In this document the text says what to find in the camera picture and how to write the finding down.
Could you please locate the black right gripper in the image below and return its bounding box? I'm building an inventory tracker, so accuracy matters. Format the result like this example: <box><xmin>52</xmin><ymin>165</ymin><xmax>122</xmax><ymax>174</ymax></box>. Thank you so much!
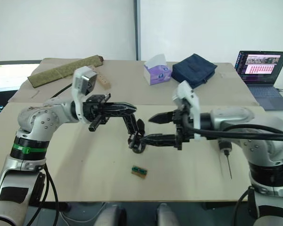
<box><xmin>141</xmin><ymin>103</ymin><xmax>196</xmax><ymax>151</ymax></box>

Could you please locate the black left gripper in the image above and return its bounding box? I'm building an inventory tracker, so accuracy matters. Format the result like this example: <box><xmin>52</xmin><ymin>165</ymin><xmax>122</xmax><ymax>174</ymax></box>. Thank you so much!
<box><xmin>82</xmin><ymin>93</ymin><xmax>138</xmax><ymax>133</ymax></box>

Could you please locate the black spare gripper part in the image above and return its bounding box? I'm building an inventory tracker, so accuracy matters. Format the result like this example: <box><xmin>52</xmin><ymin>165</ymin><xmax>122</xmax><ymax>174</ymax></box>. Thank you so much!
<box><xmin>120</xmin><ymin>113</ymin><xmax>147</xmax><ymax>155</ymax></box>

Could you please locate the small green screw holder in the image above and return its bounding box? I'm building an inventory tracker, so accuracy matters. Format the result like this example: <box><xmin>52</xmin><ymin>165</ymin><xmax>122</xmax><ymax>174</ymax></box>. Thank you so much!
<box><xmin>131</xmin><ymin>165</ymin><xmax>149</xmax><ymax>180</ymax></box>

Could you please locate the electric screwdriver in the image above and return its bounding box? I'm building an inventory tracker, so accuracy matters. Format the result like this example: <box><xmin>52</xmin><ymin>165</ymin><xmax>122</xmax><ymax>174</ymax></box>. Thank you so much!
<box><xmin>217</xmin><ymin>140</ymin><xmax>233</xmax><ymax>180</ymax></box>

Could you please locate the wooden block with holes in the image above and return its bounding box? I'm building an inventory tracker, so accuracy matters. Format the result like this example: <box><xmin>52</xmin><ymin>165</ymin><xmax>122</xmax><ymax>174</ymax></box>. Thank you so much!
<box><xmin>88</xmin><ymin>65</ymin><xmax>112</xmax><ymax>91</ymax></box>

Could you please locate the purple white tissue box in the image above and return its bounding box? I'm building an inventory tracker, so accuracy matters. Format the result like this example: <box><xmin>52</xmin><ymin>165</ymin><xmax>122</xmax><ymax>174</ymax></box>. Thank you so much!
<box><xmin>143</xmin><ymin>53</ymin><xmax>173</xmax><ymax>86</ymax></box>

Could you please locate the dark blue fabric bag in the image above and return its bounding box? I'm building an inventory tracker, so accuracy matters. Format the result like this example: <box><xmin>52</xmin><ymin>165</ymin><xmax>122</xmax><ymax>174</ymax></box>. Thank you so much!
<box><xmin>171</xmin><ymin>53</ymin><xmax>218</xmax><ymax>90</ymax></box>

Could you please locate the olive green rolled mat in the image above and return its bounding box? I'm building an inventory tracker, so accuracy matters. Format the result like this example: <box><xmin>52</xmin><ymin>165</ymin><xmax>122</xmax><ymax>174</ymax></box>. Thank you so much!
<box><xmin>27</xmin><ymin>54</ymin><xmax>104</xmax><ymax>89</ymax></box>

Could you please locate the dark rounded grey shape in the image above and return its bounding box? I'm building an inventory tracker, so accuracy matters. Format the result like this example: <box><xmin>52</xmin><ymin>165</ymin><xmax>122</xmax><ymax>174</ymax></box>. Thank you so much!
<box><xmin>93</xmin><ymin>203</ymin><xmax>127</xmax><ymax>226</ymax></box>

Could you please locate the open grey laptop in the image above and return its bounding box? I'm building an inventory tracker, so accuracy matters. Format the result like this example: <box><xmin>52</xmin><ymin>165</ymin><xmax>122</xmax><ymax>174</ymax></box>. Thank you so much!
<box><xmin>234</xmin><ymin>49</ymin><xmax>283</xmax><ymax>112</ymax></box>

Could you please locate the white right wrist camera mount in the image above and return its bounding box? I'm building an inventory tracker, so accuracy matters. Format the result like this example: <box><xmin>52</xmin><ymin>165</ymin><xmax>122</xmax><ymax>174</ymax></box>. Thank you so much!
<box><xmin>171</xmin><ymin>80</ymin><xmax>201</xmax><ymax>142</ymax></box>

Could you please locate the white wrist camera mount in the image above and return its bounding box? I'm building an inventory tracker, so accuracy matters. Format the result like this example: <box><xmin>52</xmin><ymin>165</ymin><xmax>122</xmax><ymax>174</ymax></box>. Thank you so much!
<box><xmin>171</xmin><ymin>80</ymin><xmax>201</xmax><ymax>142</ymax></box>
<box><xmin>70</xmin><ymin>66</ymin><xmax>100</xmax><ymax>124</ymax></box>

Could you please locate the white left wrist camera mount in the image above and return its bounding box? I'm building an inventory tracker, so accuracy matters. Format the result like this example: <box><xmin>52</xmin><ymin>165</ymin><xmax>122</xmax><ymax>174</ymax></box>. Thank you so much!
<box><xmin>70</xmin><ymin>66</ymin><xmax>100</xmax><ymax>124</ymax></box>

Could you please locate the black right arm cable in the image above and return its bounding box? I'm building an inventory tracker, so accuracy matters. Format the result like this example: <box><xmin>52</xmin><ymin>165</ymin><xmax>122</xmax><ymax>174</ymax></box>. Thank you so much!
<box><xmin>182</xmin><ymin>114</ymin><xmax>283</xmax><ymax>143</ymax></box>

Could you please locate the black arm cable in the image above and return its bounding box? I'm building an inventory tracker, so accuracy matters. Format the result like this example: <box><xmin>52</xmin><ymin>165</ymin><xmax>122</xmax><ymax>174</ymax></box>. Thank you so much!
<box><xmin>36</xmin><ymin>162</ymin><xmax>60</xmax><ymax>226</ymax></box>
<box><xmin>182</xmin><ymin>114</ymin><xmax>283</xmax><ymax>143</ymax></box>

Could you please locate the grey vertical wall post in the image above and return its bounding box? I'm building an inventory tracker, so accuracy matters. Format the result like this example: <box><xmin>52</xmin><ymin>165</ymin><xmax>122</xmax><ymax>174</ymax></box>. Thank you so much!
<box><xmin>133</xmin><ymin>0</ymin><xmax>142</xmax><ymax>62</ymax></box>

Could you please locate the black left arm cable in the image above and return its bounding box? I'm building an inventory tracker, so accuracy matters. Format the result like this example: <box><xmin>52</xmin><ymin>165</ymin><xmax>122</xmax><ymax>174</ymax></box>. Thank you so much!
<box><xmin>36</xmin><ymin>162</ymin><xmax>60</xmax><ymax>226</ymax></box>

